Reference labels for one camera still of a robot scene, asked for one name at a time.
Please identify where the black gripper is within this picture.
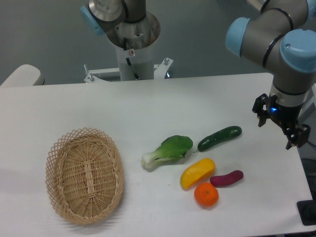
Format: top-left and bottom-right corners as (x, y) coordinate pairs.
(252, 91), (311, 150)

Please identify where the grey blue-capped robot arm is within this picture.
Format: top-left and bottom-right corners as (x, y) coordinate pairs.
(80, 0), (316, 148)

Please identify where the green cucumber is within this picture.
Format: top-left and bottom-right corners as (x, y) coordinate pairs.
(197, 125), (242, 152)

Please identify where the purple sweet potato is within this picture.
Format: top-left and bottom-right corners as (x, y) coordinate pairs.
(210, 170), (244, 187)

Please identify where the black device at table edge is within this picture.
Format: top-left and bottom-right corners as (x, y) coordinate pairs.
(297, 200), (316, 226)

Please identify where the yellow mango slice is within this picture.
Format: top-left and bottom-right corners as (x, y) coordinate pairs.
(180, 158), (216, 190)

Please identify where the orange tangerine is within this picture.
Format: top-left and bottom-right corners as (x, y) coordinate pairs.
(194, 182), (219, 207)

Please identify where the green bok choy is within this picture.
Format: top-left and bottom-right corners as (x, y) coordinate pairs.
(141, 135), (193, 170)

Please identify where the oval wicker basket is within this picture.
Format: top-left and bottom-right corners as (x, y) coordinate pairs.
(45, 128), (124, 225)

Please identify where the beige chair armrest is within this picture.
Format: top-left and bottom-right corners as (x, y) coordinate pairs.
(0, 64), (45, 88)

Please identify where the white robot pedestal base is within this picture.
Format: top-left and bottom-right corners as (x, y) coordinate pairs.
(84, 12), (173, 83)

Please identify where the black cable on pedestal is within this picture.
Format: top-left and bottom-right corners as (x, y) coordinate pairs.
(122, 37), (140, 80)

